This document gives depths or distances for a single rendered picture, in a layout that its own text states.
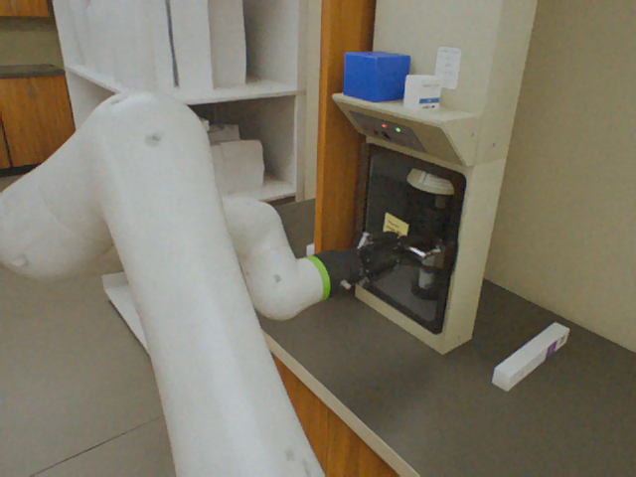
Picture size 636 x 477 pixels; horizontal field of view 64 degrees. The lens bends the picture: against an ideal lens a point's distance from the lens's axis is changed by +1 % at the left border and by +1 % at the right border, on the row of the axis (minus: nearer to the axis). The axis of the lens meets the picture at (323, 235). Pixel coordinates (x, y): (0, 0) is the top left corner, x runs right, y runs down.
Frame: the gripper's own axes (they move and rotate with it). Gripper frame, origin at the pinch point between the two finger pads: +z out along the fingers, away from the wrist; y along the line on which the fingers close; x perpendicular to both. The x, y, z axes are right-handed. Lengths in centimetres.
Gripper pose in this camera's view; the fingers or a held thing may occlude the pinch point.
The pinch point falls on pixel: (406, 245)
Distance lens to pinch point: 116.0
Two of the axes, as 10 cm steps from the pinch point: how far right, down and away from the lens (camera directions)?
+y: 0.4, -9.1, -4.2
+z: 7.9, -2.3, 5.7
